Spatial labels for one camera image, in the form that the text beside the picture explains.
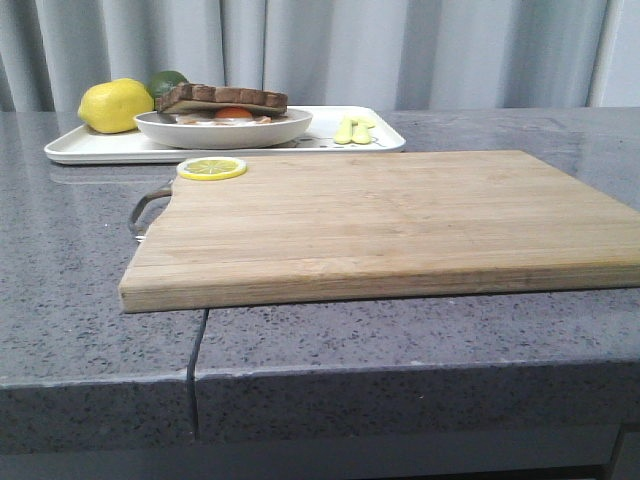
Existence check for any white bear tray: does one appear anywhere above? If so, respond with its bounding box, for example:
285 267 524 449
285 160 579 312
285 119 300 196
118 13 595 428
44 106 406 165

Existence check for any wooden cutting board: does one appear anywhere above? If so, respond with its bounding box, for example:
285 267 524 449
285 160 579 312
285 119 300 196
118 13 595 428
119 151 639 312

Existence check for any green lime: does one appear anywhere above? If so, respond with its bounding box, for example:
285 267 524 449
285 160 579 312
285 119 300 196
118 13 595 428
146 70 187 99

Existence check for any white round plate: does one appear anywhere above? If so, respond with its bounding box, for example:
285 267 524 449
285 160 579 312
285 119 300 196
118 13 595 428
135 108 313 150

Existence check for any lemon slice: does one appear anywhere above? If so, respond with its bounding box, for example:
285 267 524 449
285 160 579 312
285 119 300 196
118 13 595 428
176 157 247 181

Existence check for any grey curtain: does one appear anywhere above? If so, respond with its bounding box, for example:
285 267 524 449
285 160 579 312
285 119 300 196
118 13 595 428
1 1 639 112

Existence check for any bread slice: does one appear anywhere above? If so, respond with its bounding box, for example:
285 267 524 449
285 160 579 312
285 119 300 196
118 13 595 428
155 82 288 116
158 112 274 126

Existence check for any fried egg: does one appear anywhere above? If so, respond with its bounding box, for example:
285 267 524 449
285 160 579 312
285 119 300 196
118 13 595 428
197 107 272 126

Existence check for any yellow lemon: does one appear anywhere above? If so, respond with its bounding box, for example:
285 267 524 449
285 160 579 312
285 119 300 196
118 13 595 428
77 78 154 134

